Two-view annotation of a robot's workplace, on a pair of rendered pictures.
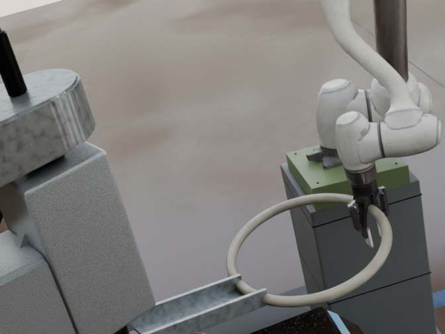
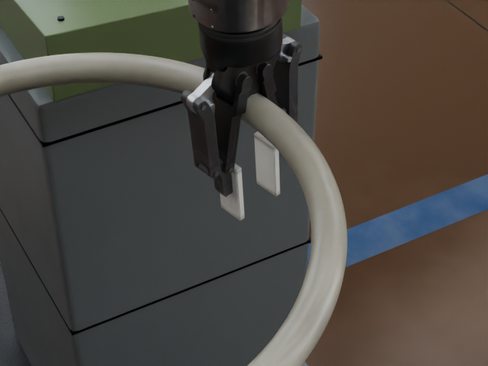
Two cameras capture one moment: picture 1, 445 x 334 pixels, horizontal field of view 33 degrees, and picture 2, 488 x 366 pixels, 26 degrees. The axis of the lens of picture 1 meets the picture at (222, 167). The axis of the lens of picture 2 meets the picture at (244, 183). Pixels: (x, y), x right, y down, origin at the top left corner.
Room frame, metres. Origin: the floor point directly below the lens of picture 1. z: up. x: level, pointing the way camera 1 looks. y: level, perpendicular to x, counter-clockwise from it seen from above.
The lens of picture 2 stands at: (1.17, -0.06, 1.53)
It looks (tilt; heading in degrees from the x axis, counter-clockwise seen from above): 40 degrees down; 336
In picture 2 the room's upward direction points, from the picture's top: straight up
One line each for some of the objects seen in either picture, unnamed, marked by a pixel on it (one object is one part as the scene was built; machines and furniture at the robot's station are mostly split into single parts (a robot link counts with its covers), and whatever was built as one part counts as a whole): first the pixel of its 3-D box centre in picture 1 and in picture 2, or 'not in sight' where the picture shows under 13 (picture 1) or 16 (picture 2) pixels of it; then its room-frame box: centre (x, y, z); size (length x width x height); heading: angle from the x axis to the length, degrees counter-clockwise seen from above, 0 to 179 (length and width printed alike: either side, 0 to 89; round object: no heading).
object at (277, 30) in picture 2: (365, 191); (242, 51); (1.92, -0.39, 1.00); 0.08 x 0.07 x 0.09; 108
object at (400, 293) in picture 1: (360, 259); (141, 208); (2.41, -0.43, 0.40); 0.50 x 0.50 x 0.80; 5
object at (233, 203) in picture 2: (367, 236); (231, 187); (1.91, -0.38, 0.85); 0.03 x 0.01 x 0.07; 18
